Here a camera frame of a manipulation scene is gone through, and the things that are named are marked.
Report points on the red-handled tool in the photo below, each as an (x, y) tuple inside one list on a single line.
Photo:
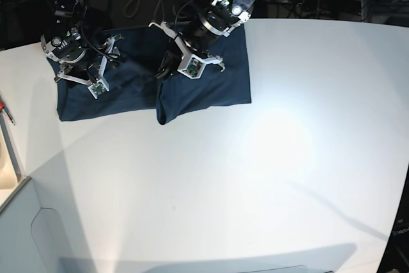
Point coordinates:
[(5, 110)]

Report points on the dark blue T-shirt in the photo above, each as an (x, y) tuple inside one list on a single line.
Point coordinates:
[(133, 85)]

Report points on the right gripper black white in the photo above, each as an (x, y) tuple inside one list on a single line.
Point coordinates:
[(82, 62)]

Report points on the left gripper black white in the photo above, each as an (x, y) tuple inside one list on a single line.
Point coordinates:
[(186, 60)]

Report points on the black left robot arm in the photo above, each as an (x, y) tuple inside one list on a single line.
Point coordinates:
[(198, 24)]

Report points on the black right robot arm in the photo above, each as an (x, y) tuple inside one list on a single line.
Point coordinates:
[(70, 18)]

